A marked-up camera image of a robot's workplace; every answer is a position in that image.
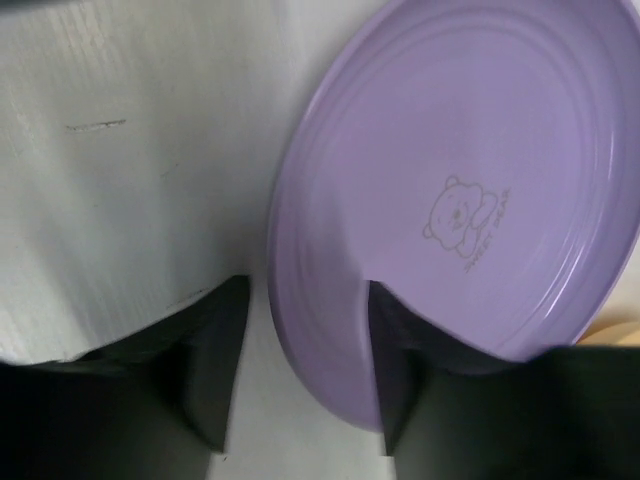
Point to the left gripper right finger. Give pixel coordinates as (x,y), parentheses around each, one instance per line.
(449,411)

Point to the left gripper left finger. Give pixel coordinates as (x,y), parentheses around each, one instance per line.
(154,405)

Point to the orange plate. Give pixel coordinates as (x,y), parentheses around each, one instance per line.
(613,328)

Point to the purple plate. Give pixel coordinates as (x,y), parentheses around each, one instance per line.
(480,159)

